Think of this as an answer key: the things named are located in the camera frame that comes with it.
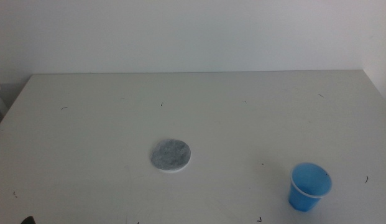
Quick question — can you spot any grey marble round coaster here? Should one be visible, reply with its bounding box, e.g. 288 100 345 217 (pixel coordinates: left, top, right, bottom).
150 138 192 174

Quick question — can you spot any blue plastic cup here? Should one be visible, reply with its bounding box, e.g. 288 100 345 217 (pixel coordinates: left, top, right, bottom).
288 162 333 213

